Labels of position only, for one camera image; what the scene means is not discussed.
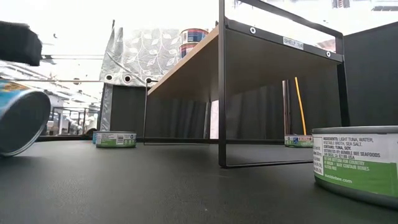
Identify pink salmon can blue label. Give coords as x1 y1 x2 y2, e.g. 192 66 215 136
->
179 42 200 60
180 27 210 45

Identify black backdrop curtain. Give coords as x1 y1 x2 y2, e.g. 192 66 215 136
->
109 84 212 139
226 76 343 140

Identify yellow cable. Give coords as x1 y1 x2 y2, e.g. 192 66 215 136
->
294 77 308 136

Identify grey leaf pattern curtain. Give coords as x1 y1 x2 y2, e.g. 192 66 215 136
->
98 26 184 131

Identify wooden shelf riser black frame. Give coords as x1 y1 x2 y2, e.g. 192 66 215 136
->
142 0 354 169

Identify white shelf label sticker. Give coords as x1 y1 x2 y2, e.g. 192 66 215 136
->
282 36 305 51

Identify black background table frame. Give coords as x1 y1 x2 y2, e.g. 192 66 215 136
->
49 106 101 136

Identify green white tuna can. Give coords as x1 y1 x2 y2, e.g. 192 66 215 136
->
95 131 137 149
284 134 314 148
312 125 398 208

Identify grey metal pole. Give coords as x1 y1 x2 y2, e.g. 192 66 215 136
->
281 79 292 136

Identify white pink cloth strip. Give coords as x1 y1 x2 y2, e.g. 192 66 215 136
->
210 100 220 139

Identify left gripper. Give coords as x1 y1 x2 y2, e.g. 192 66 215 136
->
0 20 43 67

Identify black partition panel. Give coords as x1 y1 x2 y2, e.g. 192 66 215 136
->
343 21 398 144

